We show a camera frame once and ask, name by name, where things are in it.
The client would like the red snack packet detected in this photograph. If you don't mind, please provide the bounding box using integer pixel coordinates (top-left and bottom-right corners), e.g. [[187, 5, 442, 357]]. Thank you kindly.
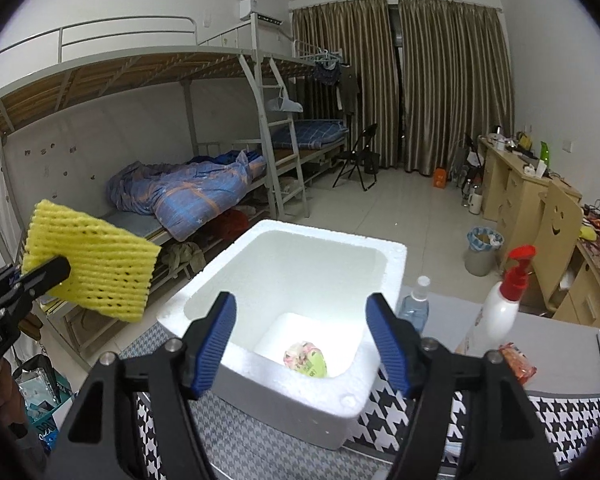
[[497, 342, 537, 386]]

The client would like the houndstooth tablecloth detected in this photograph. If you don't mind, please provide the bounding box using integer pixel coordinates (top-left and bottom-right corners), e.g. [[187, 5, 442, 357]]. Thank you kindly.
[[115, 285, 600, 480]]

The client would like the blue orange quilt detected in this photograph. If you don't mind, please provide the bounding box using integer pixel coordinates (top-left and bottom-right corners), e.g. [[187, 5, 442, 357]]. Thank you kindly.
[[105, 150, 267, 241]]

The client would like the grey trash bin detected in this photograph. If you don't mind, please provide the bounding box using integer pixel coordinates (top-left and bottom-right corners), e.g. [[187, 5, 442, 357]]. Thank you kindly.
[[465, 226, 504, 277]]

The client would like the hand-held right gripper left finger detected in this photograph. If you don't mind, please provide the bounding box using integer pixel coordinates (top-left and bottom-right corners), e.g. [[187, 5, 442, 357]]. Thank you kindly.
[[45, 291, 238, 480]]

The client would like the wooden smiley chair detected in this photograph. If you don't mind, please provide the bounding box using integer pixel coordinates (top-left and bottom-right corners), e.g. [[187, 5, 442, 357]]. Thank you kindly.
[[530, 178, 583, 318]]

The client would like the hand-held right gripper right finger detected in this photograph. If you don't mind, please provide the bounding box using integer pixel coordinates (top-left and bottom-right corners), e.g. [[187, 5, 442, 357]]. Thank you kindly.
[[365, 292, 561, 480]]

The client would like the brown curtain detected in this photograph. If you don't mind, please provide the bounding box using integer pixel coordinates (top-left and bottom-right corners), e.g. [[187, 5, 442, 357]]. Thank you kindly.
[[291, 0, 403, 171], [397, 0, 515, 178]]

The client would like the olive clothes pile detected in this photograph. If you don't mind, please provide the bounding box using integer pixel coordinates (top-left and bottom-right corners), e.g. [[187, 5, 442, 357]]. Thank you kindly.
[[162, 242, 206, 276]]

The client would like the light wooden desk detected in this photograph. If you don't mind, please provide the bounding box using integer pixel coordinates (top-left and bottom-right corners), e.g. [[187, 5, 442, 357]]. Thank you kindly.
[[567, 230, 600, 333], [477, 137, 583, 241]]

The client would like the clear blue spray bottle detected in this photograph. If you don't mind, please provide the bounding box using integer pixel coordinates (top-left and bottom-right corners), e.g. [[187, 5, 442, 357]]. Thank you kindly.
[[397, 275, 431, 336]]

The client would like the floral tissue packet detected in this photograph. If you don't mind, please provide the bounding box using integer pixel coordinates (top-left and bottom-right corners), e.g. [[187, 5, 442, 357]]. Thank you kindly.
[[282, 341, 328, 380]]

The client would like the white foam box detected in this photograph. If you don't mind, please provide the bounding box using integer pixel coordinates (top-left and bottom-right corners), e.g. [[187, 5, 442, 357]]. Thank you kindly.
[[156, 218, 409, 451]]

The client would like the grey metal bunk bed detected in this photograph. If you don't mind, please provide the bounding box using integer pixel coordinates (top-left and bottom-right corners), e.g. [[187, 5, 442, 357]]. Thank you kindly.
[[0, 16, 311, 366], [232, 12, 351, 218]]

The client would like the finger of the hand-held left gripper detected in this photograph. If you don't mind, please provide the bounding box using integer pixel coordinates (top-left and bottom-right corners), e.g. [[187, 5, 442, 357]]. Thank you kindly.
[[15, 255, 72, 306]]

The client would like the dark hanging garment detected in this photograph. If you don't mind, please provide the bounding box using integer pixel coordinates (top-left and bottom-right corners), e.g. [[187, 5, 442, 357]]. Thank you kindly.
[[314, 62, 342, 86]]

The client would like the olive hanging garment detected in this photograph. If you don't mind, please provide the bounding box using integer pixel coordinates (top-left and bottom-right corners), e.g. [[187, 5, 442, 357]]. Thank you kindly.
[[337, 67, 361, 113]]

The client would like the red cloth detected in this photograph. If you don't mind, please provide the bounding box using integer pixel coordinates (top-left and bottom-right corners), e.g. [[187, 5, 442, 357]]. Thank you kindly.
[[215, 210, 251, 241]]

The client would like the white red pump bottle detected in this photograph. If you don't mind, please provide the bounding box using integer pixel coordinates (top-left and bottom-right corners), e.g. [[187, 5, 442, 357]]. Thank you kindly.
[[455, 245, 537, 356]]

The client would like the blue printed box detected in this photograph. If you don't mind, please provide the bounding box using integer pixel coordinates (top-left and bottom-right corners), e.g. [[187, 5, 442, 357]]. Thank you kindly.
[[25, 390, 76, 453]]

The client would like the white air conditioner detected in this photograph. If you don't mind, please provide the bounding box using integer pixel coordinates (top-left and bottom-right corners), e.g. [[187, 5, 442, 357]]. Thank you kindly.
[[239, 0, 285, 27]]

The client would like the black folding chair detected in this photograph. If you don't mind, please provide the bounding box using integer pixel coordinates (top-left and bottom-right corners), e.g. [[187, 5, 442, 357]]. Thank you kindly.
[[332, 123, 381, 192]]

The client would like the blue plaid bedding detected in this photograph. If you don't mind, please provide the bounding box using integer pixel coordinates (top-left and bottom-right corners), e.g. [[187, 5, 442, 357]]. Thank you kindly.
[[271, 119, 348, 151]]

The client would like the yellow foam net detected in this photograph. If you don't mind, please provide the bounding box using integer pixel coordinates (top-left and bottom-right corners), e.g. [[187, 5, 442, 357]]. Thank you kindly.
[[21, 199, 162, 323]]

